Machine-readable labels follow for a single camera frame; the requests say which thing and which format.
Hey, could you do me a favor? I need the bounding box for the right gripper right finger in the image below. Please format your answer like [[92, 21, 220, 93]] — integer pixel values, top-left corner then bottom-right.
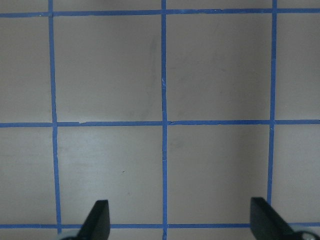
[[250, 197, 297, 240]]

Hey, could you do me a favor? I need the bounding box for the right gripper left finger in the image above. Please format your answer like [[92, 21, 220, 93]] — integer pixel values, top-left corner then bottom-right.
[[76, 200, 111, 240]]

